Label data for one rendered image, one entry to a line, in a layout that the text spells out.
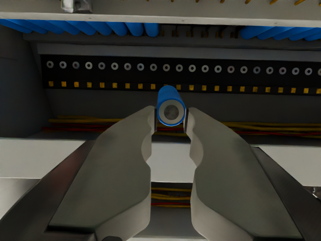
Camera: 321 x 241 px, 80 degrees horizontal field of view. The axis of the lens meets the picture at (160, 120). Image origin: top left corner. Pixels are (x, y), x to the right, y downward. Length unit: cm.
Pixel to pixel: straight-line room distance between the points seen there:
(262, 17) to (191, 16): 6
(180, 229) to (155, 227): 5
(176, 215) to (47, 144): 32
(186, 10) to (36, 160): 21
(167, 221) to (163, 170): 24
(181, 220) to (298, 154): 28
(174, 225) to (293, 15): 39
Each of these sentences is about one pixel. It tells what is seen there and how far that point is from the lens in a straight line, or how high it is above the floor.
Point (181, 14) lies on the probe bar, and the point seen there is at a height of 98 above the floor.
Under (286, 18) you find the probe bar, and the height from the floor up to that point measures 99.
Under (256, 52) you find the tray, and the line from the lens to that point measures 35.
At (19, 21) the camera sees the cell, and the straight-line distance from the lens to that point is 27.
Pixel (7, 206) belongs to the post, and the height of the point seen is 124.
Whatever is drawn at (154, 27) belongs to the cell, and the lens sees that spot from 23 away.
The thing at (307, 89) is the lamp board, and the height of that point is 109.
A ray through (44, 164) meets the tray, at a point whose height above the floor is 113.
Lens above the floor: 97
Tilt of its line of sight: 33 degrees up
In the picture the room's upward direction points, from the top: 178 degrees counter-clockwise
